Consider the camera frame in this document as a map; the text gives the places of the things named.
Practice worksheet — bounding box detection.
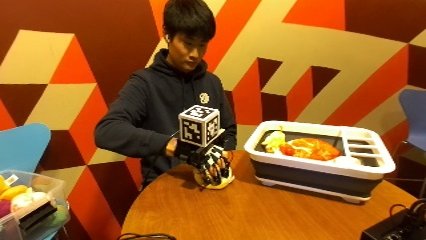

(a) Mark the purple soft toy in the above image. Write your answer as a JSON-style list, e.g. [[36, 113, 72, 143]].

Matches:
[[0, 199, 14, 218]]

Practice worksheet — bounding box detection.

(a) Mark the black flat object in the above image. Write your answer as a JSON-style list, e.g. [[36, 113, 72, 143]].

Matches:
[[18, 199, 59, 231]]

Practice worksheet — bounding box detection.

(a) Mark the white and grey dish rack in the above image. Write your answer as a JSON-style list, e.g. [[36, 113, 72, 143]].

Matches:
[[243, 120, 397, 205]]

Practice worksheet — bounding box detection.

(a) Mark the the person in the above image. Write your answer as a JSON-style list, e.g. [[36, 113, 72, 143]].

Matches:
[[94, 0, 239, 192]]

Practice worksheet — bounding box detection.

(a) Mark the white cube of black markers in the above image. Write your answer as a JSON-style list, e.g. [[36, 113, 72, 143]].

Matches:
[[177, 104, 223, 148]]

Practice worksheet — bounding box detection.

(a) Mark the white round object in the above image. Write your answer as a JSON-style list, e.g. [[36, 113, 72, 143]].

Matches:
[[333, 155, 364, 167]]

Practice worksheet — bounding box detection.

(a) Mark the clear plastic storage box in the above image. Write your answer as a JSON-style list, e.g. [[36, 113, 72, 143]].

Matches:
[[0, 169, 72, 240]]

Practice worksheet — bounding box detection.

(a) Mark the cream round soft toy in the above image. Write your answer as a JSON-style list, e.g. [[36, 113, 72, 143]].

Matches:
[[193, 165, 236, 191]]

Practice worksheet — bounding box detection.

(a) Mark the light blue chair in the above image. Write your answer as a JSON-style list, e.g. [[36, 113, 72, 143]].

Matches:
[[0, 122, 52, 173]]

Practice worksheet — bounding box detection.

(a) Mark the green soft toy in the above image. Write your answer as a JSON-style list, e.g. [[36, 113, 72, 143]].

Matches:
[[44, 205, 71, 228]]

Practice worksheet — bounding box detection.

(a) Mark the black device with cables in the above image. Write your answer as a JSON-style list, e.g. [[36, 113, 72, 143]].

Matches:
[[360, 198, 426, 240]]

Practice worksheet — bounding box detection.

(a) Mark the pale yellow soft toy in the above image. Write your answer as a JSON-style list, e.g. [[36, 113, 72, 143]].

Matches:
[[261, 126, 288, 154]]

